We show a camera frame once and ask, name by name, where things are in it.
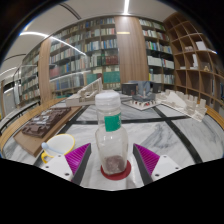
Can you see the white mug with yellow rim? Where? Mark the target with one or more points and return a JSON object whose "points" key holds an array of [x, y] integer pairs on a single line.
{"points": [[63, 143]]}

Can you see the beige wooden building model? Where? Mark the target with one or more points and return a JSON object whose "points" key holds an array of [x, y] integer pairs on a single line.
{"points": [[85, 95]]}

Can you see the open wooden cubby shelf unit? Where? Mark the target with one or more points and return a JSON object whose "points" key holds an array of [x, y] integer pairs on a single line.
{"points": [[193, 63]]}

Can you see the light blue spoon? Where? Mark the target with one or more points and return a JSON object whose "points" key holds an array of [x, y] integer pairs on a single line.
{"points": [[48, 147]]}

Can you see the clear green-labelled plastic bottle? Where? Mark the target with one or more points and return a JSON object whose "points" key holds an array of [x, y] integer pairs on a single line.
{"points": [[111, 140]]}

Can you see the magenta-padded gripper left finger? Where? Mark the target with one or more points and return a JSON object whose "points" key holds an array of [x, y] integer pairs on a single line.
{"points": [[58, 166]]}

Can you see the tall wooden library bookshelf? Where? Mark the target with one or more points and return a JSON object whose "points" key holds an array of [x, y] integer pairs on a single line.
{"points": [[93, 43]]}

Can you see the brown building model on board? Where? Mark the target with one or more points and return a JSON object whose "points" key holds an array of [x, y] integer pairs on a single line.
{"points": [[43, 123]]}

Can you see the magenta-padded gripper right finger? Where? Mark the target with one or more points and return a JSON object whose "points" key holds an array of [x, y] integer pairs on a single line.
{"points": [[166, 166]]}

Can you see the white building model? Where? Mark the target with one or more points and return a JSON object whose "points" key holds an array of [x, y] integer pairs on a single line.
{"points": [[181, 103]]}

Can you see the flat round red coaster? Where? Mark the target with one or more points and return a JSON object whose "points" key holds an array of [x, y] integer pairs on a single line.
{"points": [[115, 176]]}

